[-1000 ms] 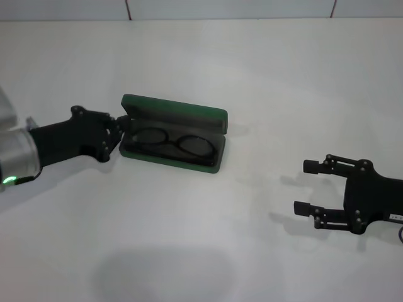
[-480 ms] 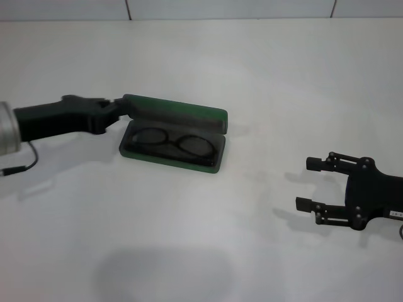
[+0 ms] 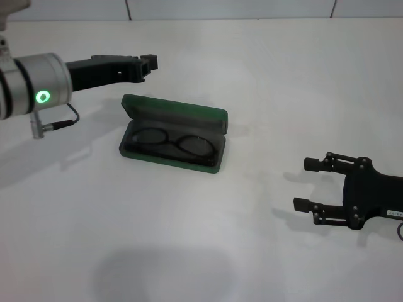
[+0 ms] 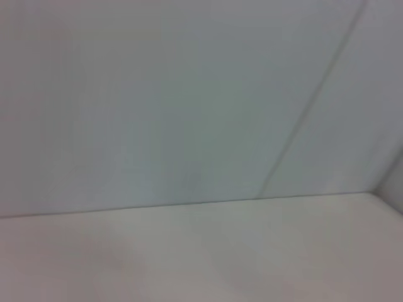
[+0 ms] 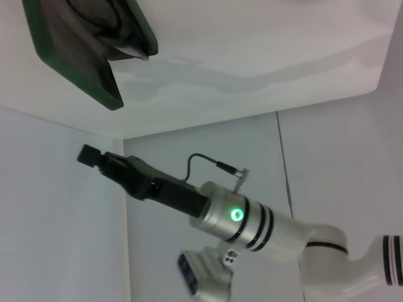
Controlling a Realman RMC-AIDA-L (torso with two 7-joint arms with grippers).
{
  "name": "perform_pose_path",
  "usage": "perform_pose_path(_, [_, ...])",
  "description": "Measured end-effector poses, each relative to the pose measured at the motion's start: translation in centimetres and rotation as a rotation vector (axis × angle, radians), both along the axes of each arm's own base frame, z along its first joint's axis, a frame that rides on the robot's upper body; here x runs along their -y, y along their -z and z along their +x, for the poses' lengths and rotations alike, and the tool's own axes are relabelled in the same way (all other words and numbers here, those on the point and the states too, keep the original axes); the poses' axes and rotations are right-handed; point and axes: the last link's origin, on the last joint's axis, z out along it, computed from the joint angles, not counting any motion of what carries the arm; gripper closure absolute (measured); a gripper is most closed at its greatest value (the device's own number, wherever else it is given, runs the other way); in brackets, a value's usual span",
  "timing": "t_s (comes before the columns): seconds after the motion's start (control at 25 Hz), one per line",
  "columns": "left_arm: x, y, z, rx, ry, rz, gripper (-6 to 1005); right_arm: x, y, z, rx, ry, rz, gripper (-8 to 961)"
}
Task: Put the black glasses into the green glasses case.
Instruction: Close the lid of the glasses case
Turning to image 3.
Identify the green glasses case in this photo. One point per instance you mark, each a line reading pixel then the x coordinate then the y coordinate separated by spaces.
pixel 176 107

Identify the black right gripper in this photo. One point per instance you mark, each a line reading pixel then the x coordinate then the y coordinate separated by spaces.
pixel 371 192

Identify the black framed glasses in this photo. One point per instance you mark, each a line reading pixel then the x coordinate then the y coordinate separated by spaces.
pixel 171 143

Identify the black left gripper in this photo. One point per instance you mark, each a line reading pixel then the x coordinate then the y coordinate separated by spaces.
pixel 100 72

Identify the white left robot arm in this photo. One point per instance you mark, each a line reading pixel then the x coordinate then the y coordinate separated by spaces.
pixel 41 81

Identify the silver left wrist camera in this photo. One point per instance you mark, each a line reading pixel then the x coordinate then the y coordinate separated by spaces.
pixel 12 12

